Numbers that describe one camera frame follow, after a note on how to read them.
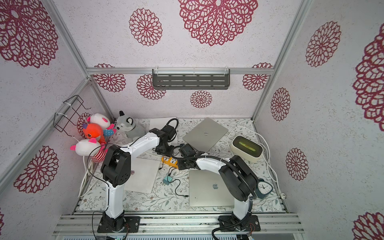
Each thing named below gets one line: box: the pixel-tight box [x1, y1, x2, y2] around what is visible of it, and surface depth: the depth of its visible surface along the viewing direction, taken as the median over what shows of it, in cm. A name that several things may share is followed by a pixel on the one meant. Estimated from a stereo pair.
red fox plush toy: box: [83, 123, 107, 145], surface depth 89 cm
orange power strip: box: [161, 156, 178, 168], surface depth 96 cm
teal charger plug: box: [162, 175, 173, 186], surface depth 88 cm
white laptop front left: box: [124, 157, 160, 194], surface depth 91 cm
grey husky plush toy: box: [116, 110, 146, 142], surface depth 97 cm
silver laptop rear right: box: [182, 117, 229, 153], surface depth 116 cm
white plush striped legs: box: [70, 138, 108, 163], surface depth 82 cm
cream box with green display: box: [230, 135, 264, 163], surface depth 99 cm
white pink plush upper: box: [86, 113, 111, 130], surface depth 97 cm
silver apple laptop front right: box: [189, 169, 235, 207], surface depth 86 cm
